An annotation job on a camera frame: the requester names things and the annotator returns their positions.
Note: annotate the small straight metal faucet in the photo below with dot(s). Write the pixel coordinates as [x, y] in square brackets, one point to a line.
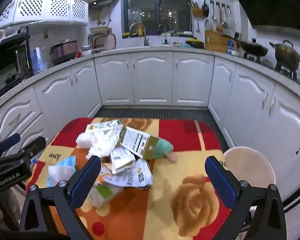
[165, 36]

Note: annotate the black wok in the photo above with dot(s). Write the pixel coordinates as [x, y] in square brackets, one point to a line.
[255, 48]

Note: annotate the printed white paper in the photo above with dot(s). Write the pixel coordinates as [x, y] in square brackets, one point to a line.
[135, 177]

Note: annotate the yellow utensil holder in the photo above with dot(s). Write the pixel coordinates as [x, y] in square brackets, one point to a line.
[197, 11]

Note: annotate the metal skimmer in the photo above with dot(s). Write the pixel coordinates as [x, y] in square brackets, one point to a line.
[225, 24]

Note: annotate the black microwave oven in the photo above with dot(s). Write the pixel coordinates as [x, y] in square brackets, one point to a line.
[7, 60]

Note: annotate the dark hanging gourd ladle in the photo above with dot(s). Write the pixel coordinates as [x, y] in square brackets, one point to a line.
[205, 8]

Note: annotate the dark kettle pot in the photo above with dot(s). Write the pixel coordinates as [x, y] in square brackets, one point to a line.
[287, 55]

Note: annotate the red yellow printed blanket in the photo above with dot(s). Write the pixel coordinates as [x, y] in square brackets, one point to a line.
[165, 205]

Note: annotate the blue white box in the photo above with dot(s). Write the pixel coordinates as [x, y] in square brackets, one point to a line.
[37, 60]

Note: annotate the curved metal faucet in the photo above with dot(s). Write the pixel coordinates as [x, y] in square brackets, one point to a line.
[145, 36]

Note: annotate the green fuzzy cloth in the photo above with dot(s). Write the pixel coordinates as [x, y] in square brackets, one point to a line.
[163, 148]

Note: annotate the silver medicine box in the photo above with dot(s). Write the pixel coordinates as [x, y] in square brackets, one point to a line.
[120, 161]

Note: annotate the wooden spatula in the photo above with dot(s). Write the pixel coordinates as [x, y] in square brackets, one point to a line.
[219, 27]

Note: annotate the wooden cutting board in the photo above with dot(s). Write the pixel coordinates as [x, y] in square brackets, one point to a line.
[216, 41]

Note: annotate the dark range hood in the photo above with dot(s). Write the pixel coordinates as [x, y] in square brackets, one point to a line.
[272, 2]

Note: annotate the white lattice wall cabinets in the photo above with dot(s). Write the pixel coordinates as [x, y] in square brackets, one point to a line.
[50, 6]

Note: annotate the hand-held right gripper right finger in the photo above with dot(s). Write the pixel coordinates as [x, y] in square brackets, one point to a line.
[220, 182]

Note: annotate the black pot with yellow lid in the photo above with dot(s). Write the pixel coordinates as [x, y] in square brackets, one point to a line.
[195, 43]

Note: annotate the white plastic bucket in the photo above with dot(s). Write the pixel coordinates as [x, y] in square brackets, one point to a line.
[250, 165]

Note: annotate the dark red rice cooker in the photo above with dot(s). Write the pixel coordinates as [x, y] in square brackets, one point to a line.
[63, 51]

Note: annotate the white blue carton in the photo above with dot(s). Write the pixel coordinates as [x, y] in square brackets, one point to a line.
[233, 48]

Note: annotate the dish rack with plates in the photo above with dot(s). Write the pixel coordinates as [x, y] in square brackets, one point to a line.
[100, 38]

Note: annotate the black metal shelf rack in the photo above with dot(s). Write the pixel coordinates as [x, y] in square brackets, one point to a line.
[27, 45]

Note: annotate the yellow bottle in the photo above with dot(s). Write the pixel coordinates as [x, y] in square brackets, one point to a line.
[140, 30]

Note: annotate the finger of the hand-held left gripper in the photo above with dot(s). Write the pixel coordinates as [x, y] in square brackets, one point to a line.
[33, 143]
[11, 139]

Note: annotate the white kitchen base cabinets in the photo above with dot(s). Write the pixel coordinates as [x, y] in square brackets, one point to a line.
[152, 80]

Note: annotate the dark kitchen window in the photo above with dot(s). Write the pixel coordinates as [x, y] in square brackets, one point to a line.
[157, 10]

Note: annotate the blue white plastic packet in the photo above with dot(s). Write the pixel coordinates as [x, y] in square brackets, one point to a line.
[61, 171]

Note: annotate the white tissue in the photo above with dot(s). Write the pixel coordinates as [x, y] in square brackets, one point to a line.
[103, 142]

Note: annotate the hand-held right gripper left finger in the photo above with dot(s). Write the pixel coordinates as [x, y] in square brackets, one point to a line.
[86, 180]

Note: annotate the white printed cardboard box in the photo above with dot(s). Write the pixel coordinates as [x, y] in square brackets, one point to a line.
[135, 140]

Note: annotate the white green milk carton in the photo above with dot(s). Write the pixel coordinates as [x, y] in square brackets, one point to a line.
[100, 126]

